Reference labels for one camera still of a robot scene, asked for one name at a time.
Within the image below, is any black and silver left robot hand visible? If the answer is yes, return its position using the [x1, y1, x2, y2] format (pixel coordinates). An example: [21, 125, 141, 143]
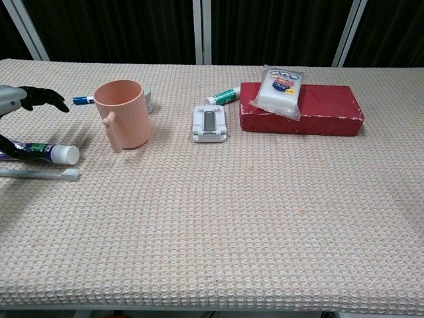
[0, 84, 71, 160]

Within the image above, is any purple toothpaste tube white cap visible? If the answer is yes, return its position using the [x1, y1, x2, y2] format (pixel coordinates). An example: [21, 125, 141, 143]
[0, 138, 81, 166]

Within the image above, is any grey white toothbrush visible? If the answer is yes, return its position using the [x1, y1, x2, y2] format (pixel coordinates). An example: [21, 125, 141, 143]
[0, 168, 81, 182]

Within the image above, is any pink ribbed plastic cup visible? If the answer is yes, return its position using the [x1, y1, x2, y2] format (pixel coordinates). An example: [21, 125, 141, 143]
[93, 79, 152, 154]

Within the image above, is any black curtain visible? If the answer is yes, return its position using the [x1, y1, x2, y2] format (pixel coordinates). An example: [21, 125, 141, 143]
[0, 0, 424, 69]

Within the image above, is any grey round tin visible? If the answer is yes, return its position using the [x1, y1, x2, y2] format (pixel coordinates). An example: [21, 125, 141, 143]
[142, 84, 155, 115]

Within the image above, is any white folding phone stand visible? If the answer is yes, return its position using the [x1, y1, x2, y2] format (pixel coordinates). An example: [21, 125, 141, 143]
[192, 104, 229, 144]

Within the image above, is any green white tube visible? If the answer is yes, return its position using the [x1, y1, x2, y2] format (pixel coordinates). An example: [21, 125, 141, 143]
[205, 85, 242, 106]

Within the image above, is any beige waffle tablecloth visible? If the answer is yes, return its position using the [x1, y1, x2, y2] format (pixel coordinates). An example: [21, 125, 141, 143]
[0, 58, 424, 307]

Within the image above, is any white sponge in plastic pack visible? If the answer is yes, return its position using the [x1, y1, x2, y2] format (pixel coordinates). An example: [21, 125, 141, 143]
[248, 65, 307, 121]

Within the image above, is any red brick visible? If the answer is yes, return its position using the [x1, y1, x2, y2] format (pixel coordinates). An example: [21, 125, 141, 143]
[239, 81, 366, 137]

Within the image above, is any white frame post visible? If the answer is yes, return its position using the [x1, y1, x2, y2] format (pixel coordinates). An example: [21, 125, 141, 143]
[1, 0, 51, 62]
[331, 0, 369, 68]
[192, 0, 213, 66]

